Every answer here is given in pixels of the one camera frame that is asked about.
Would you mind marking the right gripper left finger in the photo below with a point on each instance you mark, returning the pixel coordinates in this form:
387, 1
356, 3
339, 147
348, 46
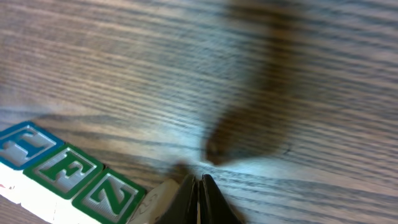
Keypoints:
184, 206

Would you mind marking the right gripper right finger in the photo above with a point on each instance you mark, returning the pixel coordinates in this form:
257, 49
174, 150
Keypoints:
214, 209

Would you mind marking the red picture wooden block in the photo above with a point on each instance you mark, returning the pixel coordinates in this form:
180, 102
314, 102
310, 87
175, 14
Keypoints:
110, 198

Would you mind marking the red Y wooden block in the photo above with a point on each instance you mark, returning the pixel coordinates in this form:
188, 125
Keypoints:
155, 203

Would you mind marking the dotted pattern wooden block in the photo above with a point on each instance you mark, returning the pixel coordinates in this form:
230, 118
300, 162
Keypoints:
55, 181

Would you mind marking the brown animal wooden block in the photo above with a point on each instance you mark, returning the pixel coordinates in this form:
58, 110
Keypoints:
22, 145

